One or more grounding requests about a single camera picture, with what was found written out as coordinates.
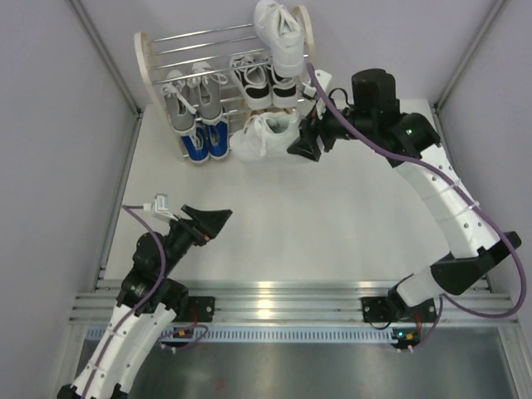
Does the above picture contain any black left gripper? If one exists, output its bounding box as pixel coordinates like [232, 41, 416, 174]
[159, 204, 232, 278]

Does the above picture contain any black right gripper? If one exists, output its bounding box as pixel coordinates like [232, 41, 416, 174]
[287, 91, 373, 161]

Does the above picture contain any black white sneaker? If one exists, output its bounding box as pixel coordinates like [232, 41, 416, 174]
[263, 56, 298, 108]
[229, 54, 273, 111]

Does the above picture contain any blue canvas sneaker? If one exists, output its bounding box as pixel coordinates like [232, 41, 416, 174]
[181, 124, 209, 164]
[207, 118, 229, 160]

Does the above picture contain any grey canvas sneaker back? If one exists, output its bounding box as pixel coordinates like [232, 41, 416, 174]
[160, 70, 196, 135]

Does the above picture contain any grey canvas sneaker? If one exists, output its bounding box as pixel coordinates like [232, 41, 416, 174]
[187, 62, 228, 125]
[160, 70, 196, 135]

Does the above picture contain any grey canvas sneaker front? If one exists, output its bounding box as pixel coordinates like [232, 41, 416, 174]
[187, 62, 228, 125]

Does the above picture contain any beige lace sneaker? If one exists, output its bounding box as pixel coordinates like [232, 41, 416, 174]
[266, 107, 298, 115]

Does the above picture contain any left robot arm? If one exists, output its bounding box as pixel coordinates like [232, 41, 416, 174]
[57, 203, 233, 398]

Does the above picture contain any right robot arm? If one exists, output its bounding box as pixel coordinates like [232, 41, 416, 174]
[288, 64, 527, 321]

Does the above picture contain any cream and chrome shoe rack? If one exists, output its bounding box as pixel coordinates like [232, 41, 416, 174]
[135, 1, 314, 164]

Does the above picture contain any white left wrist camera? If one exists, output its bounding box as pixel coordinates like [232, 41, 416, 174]
[141, 194, 180, 223]

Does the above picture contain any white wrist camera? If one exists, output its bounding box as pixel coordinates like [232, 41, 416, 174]
[141, 194, 180, 223]
[299, 70, 333, 116]

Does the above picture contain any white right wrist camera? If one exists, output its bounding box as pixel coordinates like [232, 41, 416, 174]
[299, 70, 333, 116]

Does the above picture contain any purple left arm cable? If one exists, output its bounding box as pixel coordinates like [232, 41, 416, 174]
[81, 204, 210, 399]

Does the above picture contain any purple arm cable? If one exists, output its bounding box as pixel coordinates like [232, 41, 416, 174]
[306, 62, 527, 350]
[81, 204, 210, 399]

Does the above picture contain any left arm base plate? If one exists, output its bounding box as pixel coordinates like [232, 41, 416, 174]
[182, 296, 216, 323]

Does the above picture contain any perforated cable duct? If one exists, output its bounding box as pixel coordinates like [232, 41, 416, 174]
[85, 324, 421, 342]

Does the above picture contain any aluminium mounting rail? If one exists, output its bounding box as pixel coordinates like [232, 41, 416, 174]
[68, 279, 518, 328]

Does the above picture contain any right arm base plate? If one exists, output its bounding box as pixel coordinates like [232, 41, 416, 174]
[361, 296, 437, 325]

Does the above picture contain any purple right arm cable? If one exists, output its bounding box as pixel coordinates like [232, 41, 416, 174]
[306, 62, 527, 350]

